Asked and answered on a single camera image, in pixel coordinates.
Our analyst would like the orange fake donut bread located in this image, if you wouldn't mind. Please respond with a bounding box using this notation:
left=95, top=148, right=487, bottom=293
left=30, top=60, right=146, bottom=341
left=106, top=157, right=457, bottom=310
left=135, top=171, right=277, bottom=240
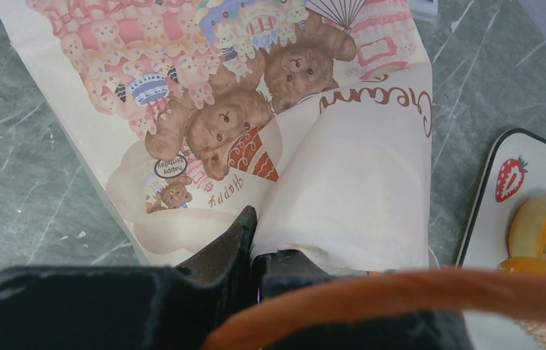
left=507, top=196, right=546, bottom=260

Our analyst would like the strawberry print white tray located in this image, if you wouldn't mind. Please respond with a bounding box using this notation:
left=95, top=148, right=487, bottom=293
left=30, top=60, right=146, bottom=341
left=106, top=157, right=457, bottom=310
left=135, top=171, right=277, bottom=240
left=456, top=128, right=546, bottom=350

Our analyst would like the beige paper gift bag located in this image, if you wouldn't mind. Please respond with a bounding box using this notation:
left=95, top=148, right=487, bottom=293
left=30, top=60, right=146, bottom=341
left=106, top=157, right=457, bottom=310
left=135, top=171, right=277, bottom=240
left=0, top=1, right=437, bottom=298

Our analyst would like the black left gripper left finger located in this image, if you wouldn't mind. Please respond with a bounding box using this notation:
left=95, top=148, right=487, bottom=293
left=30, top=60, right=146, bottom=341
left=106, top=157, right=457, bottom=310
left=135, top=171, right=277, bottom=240
left=0, top=206, right=257, bottom=349

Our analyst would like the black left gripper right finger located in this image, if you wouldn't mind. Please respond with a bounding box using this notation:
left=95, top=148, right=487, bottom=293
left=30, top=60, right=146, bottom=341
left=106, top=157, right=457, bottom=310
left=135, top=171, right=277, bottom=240
left=252, top=249, right=473, bottom=349

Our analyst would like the orange fake bread bun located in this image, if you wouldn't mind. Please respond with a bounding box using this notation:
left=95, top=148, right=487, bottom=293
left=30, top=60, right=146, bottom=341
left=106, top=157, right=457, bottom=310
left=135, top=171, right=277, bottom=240
left=497, top=257, right=546, bottom=275

